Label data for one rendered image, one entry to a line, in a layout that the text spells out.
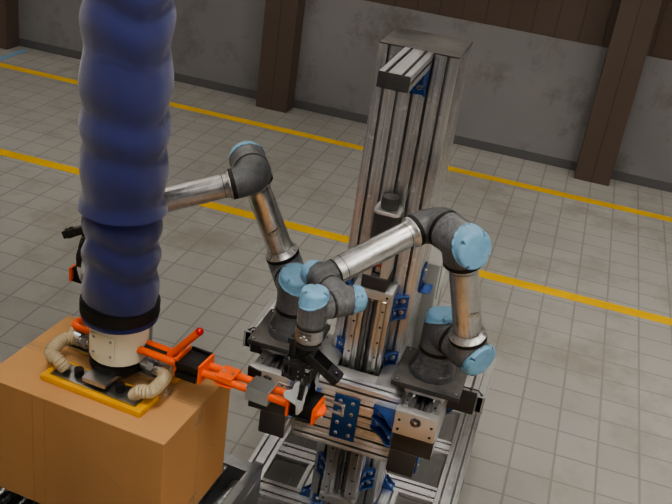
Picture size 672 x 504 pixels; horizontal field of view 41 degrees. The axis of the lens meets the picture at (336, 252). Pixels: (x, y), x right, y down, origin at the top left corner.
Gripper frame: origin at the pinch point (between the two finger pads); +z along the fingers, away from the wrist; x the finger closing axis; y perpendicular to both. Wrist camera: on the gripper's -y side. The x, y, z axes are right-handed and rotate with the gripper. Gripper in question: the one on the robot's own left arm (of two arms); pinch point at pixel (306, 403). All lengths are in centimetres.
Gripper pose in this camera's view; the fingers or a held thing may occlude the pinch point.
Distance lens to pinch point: 249.3
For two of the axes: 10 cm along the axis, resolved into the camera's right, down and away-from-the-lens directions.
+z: -1.3, 8.8, 4.5
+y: -9.2, -2.8, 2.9
